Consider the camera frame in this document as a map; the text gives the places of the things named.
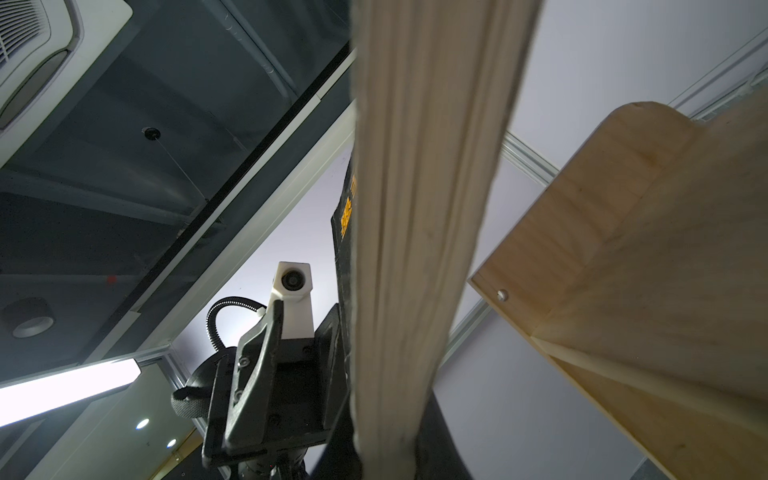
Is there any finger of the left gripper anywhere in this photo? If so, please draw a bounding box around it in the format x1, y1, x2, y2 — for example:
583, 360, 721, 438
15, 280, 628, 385
314, 303, 348, 429
224, 300, 284, 456

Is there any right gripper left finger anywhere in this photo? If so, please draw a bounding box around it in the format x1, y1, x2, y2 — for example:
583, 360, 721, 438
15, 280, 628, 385
309, 395, 360, 480

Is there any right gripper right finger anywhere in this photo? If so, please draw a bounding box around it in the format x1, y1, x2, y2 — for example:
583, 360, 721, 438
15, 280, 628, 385
416, 393, 473, 480

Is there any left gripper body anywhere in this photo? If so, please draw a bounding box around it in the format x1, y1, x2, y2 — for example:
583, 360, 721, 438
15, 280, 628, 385
201, 353, 332, 468

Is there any black Murphy's law book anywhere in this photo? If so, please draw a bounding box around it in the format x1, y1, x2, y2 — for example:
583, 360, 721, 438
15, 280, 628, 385
348, 1, 541, 479

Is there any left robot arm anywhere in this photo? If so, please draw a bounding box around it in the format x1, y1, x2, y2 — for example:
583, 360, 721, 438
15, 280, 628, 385
171, 296, 348, 479

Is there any wooden two-tier bookshelf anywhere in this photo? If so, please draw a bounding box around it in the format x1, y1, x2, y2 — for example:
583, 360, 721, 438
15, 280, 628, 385
471, 88, 767, 479

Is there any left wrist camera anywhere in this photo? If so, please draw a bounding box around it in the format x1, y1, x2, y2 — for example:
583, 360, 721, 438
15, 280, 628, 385
268, 261, 314, 339

